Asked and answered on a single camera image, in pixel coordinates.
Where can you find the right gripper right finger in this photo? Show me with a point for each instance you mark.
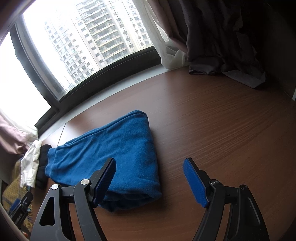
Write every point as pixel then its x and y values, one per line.
pixel 245 220

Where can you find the white sheer curtain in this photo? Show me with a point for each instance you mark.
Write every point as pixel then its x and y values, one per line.
pixel 172 57

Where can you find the dark grey curtain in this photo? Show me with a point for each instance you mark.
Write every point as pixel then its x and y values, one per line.
pixel 252 42

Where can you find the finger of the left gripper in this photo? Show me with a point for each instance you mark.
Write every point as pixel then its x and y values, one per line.
pixel 27 199
pixel 15 205

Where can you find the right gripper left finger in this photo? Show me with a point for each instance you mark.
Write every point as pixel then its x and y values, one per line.
pixel 53 221

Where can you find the blue sweatpants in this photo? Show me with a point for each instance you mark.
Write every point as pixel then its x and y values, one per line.
pixel 129 141

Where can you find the pink left curtain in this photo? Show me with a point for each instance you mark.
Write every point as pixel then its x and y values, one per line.
pixel 16 139

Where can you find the black window frame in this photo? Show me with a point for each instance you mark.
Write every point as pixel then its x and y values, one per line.
pixel 80 82

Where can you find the mustard plaid fringed scarf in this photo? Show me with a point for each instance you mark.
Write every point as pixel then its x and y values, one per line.
pixel 13 194

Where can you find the black folded garment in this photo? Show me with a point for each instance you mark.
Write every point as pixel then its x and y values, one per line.
pixel 41 177

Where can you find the white folded garment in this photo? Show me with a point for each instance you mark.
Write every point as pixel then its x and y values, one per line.
pixel 30 164

